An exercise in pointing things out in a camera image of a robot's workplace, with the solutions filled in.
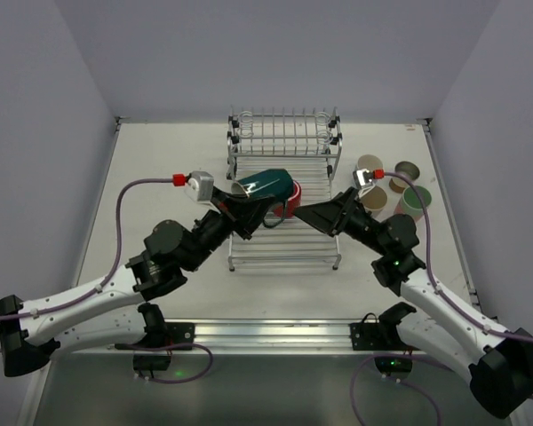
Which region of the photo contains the cream and brown cup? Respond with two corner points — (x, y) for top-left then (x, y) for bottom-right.
(389, 161), (420, 193)

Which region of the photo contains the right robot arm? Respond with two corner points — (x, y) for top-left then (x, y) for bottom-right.
(294, 188), (533, 419)

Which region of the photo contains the light green tumbler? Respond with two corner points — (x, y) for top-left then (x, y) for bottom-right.
(401, 185), (432, 222)

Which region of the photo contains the dark green mug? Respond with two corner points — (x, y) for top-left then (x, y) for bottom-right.
(238, 169), (294, 229)

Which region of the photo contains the aluminium mounting rail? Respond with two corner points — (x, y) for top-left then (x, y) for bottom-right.
(39, 317), (467, 356)

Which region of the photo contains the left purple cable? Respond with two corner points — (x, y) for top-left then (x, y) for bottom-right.
(0, 173), (190, 354)

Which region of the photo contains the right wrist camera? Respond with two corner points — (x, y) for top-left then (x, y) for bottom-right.
(356, 169), (375, 200)

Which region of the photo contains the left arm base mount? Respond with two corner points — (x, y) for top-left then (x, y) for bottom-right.
(115, 321), (195, 379)

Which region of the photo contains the red mug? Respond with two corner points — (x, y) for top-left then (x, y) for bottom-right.
(272, 180), (302, 219)

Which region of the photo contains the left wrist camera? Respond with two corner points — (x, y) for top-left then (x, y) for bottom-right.
(185, 170), (214, 207)

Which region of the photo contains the sage green mug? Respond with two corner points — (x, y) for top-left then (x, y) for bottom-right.
(230, 180), (249, 198)

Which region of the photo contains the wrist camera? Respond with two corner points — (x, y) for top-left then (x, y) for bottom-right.
(356, 169), (375, 200)
(185, 170), (214, 207)

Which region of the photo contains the pink tumbler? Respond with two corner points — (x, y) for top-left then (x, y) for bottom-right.
(394, 198), (410, 215)

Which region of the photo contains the silver wire dish rack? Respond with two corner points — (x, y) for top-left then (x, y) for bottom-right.
(227, 108), (343, 271)

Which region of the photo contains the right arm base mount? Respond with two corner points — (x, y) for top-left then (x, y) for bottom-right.
(348, 302), (417, 379)

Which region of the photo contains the light blue mug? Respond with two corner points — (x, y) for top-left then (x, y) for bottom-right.
(352, 170), (360, 188)

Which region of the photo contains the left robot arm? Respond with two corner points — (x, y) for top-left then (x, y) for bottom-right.
(0, 188), (278, 377)

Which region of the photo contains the beige tumbler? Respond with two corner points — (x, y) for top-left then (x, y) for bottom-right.
(360, 186), (388, 217)

